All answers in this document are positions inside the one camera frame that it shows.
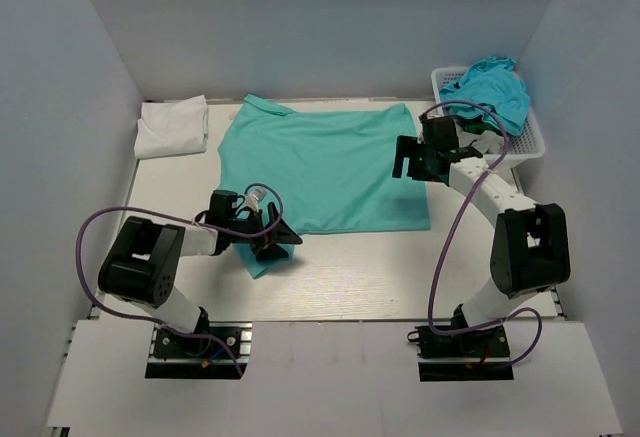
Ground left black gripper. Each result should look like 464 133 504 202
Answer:
227 203 302 262

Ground green t shirt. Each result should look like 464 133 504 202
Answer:
218 94 432 280

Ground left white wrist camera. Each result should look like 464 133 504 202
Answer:
244 187 267 212

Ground blue t shirt in basket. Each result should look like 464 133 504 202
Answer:
439 56 530 136

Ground dark clothes in basket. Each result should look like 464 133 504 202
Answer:
454 117 504 154

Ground white plastic basket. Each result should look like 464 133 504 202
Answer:
431 66 546 168

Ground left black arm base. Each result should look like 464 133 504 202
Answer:
145 322 253 380

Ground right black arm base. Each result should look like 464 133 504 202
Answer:
407 325 514 383

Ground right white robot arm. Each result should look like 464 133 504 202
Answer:
392 114 571 356

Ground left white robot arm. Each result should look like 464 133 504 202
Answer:
98 186 303 356

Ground folded white t shirt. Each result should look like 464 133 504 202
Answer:
134 95 209 160

